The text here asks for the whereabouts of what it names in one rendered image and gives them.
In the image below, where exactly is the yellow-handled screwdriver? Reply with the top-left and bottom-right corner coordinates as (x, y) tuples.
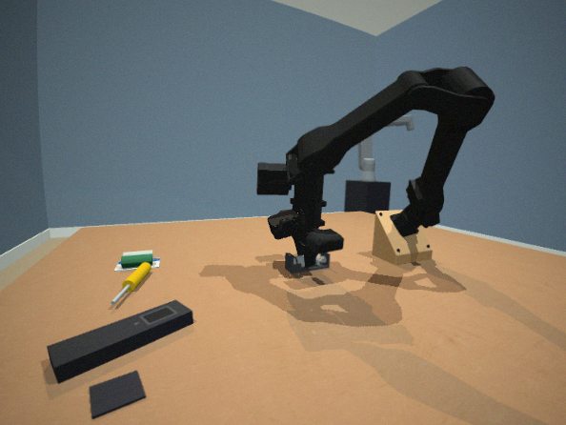
(111, 263), (152, 305)

